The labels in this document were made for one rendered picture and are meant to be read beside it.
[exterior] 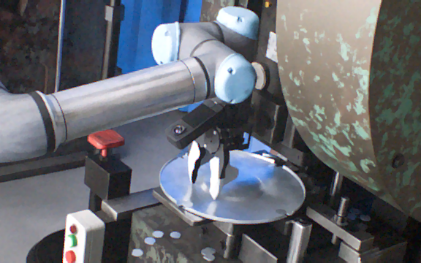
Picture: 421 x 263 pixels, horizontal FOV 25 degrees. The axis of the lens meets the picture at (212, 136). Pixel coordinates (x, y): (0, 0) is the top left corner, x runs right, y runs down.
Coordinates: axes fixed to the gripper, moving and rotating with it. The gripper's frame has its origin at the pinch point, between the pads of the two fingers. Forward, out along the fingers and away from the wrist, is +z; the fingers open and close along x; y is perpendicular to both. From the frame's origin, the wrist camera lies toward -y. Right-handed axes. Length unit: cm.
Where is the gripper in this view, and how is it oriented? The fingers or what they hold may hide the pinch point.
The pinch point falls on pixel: (202, 186)
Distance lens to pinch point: 181.6
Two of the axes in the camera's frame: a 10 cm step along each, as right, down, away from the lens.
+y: 7.7, -1.6, 6.2
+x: -6.2, -4.2, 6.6
